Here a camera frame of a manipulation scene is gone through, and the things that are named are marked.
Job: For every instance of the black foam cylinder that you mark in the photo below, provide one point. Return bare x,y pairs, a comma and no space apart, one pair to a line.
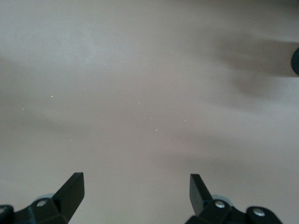
296,61

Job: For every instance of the brown paper table cover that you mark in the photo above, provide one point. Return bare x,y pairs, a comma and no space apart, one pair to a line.
140,93

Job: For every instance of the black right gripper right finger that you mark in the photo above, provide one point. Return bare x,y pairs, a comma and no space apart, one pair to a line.
203,205

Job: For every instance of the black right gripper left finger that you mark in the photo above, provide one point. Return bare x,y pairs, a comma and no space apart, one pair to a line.
65,200

